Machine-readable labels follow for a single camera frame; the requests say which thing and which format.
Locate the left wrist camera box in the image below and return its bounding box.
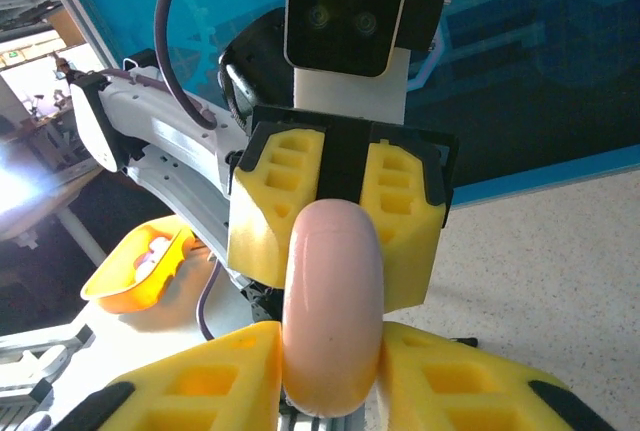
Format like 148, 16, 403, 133
283, 0, 454, 78

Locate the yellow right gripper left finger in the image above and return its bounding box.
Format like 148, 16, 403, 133
49, 320, 284, 431

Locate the pink earbud charging case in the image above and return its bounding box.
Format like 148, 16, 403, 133
280, 198, 387, 418

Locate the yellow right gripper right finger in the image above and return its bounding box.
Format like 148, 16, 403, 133
377, 321, 609, 431

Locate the small white plastic item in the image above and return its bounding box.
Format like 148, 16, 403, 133
132, 235, 174, 280

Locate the white room table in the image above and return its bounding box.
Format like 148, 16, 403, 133
0, 165, 109, 267

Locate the aluminium frame post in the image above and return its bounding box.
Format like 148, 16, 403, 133
29, 0, 126, 68

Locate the yellow plastic bin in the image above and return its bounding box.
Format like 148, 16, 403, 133
79, 214, 197, 315

